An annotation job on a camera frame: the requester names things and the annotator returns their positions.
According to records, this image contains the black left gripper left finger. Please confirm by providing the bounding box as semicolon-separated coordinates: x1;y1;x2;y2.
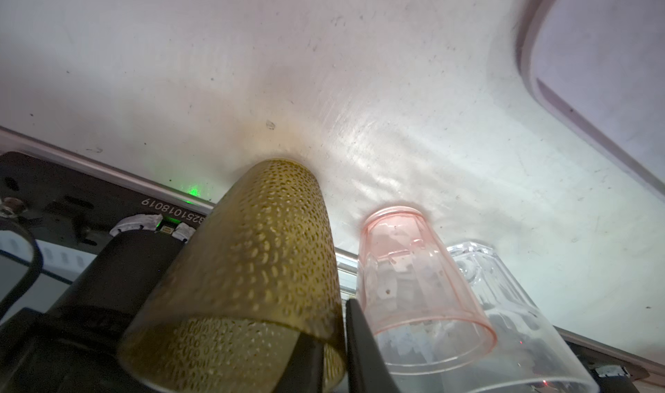
273;335;324;393

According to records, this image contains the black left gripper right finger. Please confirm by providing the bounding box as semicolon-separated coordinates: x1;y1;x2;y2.
346;299;400;393

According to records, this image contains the pink clear glass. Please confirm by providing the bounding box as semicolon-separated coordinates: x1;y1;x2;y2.
357;206;497;376

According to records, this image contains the large olive green glass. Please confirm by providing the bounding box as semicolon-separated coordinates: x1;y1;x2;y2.
117;159;346;392

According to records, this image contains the lilac plastic tray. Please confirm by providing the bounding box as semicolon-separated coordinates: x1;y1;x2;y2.
519;0;664;197

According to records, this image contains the clear ribbed glass front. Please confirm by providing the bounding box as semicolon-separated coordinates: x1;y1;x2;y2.
393;242;599;392

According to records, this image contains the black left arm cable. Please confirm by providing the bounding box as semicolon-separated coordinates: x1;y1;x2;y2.
0;218;43;321

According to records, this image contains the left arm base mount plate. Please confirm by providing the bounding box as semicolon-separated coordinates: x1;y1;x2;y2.
1;152;205;254

